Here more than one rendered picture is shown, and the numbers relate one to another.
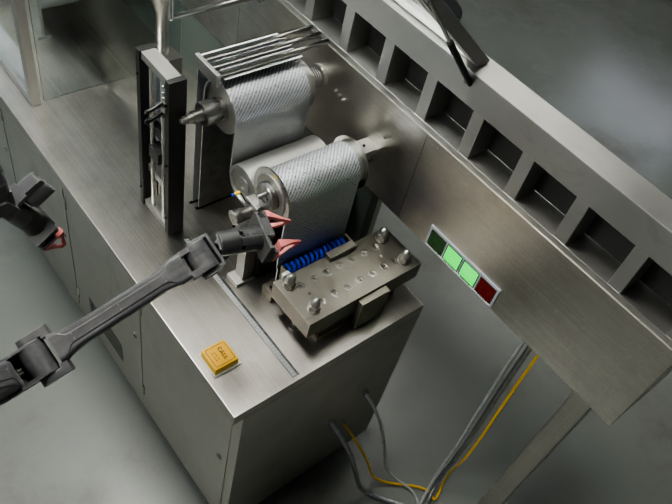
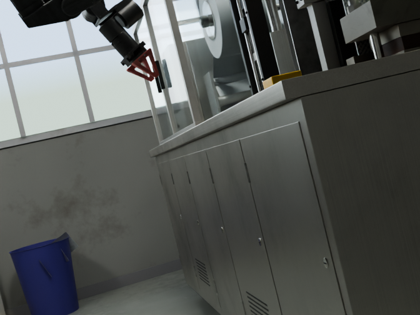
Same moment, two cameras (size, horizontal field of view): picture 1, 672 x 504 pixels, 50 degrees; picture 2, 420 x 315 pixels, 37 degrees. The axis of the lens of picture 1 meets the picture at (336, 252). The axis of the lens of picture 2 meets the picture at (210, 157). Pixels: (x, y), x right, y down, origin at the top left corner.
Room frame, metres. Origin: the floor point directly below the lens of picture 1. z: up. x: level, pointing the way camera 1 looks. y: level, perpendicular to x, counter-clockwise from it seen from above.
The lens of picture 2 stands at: (-0.24, -0.51, 0.79)
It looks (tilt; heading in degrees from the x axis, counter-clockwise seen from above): 0 degrees down; 39
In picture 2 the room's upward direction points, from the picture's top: 14 degrees counter-clockwise
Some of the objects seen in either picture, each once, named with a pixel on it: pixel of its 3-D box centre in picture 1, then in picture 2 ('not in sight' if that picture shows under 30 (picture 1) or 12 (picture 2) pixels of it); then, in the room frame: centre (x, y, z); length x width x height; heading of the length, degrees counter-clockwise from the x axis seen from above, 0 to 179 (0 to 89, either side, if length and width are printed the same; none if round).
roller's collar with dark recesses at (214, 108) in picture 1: (211, 111); not in sight; (1.39, 0.40, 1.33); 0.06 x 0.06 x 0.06; 50
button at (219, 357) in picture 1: (219, 356); (282, 80); (0.97, 0.22, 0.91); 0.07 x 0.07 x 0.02; 50
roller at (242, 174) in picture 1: (281, 170); not in sight; (1.42, 0.20, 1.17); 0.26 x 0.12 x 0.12; 140
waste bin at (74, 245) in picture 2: not in sight; (50, 275); (2.29, 3.11, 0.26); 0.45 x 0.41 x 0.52; 145
